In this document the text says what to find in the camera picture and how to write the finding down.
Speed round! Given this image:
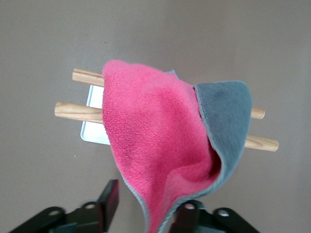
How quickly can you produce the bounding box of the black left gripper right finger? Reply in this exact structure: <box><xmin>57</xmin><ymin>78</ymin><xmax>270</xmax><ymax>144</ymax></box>
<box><xmin>169</xmin><ymin>199</ymin><xmax>261</xmax><ymax>233</ymax></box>

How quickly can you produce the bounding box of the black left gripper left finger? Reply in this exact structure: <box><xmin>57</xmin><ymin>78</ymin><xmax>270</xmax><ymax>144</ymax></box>
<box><xmin>8</xmin><ymin>179</ymin><xmax>120</xmax><ymax>233</ymax></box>

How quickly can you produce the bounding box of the grey and pink towel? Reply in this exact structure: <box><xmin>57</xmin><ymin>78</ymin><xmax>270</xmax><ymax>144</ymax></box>
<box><xmin>101</xmin><ymin>58</ymin><xmax>254</xmax><ymax>233</ymax></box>

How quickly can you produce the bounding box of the white rack with wooden rods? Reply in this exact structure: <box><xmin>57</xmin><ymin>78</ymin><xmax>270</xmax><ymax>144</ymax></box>
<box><xmin>53</xmin><ymin>67</ymin><xmax>280</xmax><ymax>152</ymax></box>

